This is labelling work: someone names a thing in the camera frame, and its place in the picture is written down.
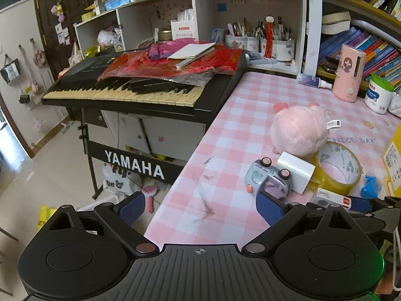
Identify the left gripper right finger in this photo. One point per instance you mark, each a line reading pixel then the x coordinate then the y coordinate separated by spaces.
pixel 281 218

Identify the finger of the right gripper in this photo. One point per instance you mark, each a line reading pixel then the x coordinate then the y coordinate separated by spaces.
pixel 370 205

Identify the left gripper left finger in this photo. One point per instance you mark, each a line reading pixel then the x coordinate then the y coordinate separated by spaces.
pixel 119 218

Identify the blue wrapper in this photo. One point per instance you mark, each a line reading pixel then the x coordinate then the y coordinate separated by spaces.
pixel 371 188

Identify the small white red box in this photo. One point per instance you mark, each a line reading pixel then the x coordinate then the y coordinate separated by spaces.
pixel 324 198

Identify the yellow tape roll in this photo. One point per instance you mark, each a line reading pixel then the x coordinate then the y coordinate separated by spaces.
pixel 337 169

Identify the white charger plug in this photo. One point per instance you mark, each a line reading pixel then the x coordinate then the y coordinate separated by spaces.
pixel 300 170

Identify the yellow cardboard box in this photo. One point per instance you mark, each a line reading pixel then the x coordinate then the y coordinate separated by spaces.
pixel 392 161

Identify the pink pig plush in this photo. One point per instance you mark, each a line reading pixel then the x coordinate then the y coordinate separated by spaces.
pixel 300 130

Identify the keyboard stand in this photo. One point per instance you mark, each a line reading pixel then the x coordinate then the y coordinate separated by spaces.
pixel 144 164

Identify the pink checkered tablecloth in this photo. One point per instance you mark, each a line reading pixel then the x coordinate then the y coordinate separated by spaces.
pixel 210 201

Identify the white jar green lid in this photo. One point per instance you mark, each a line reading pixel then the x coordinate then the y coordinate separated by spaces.
pixel 379 94

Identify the pink cylindrical humidifier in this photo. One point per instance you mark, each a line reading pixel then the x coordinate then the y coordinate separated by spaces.
pixel 349 74

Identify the small spray bottle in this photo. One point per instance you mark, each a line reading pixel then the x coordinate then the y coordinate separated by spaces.
pixel 313 81

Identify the row of colourful books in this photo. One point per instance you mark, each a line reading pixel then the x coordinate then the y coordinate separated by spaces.
pixel 382 57

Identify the red paper stack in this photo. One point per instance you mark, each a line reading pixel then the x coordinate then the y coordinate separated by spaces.
pixel 219 61

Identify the black Yamaha keyboard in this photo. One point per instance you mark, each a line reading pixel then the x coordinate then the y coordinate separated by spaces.
pixel 80 88

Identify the white pen holder cups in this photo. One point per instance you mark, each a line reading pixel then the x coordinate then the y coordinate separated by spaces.
pixel 282 51

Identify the white shelf unit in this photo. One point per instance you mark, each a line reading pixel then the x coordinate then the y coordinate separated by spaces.
pixel 201 20

